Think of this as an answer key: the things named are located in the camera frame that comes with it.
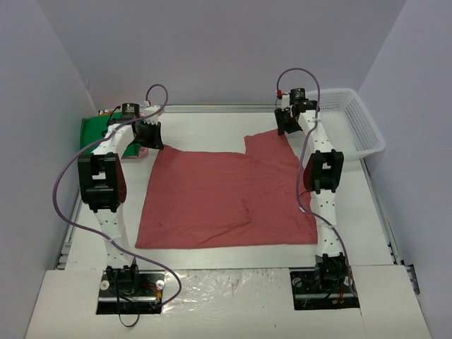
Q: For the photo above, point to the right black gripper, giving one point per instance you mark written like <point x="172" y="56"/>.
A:
<point x="284" y="121"/>

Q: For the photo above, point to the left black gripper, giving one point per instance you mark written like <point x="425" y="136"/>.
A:
<point x="149" y="135"/>

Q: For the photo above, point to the red t shirt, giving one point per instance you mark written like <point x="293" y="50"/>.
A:
<point x="201" y="200"/>

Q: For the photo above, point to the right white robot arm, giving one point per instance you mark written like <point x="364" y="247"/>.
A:
<point x="318" y="178"/>

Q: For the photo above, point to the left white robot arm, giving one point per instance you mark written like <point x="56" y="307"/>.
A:
<point x="103" y="186"/>

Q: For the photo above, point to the pink folded t shirt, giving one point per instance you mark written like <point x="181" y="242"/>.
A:
<point x="143" y="152"/>

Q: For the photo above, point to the white plastic basket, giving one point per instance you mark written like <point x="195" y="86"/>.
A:
<point x="348" y="124"/>

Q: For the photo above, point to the green folded t shirt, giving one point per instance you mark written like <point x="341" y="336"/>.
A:
<point x="92" y="129"/>

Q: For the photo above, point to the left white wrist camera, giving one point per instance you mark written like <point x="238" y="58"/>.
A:
<point x="152" y="114"/>

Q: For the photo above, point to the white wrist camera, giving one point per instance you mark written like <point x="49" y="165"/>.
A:
<point x="152" y="114"/>
<point x="282" y="99"/>

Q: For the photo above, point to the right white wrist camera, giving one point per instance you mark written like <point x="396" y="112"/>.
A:
<point x="282" y="99"/>

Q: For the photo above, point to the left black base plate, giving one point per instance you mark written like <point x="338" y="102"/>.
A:
<point x="143" y="297"/>

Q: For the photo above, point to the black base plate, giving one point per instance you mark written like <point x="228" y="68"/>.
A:
<point x="143" y="297"/>
<point x="310" y="295"/>

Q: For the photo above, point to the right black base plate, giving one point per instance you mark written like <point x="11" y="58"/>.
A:
<point x="310" y="295"/>

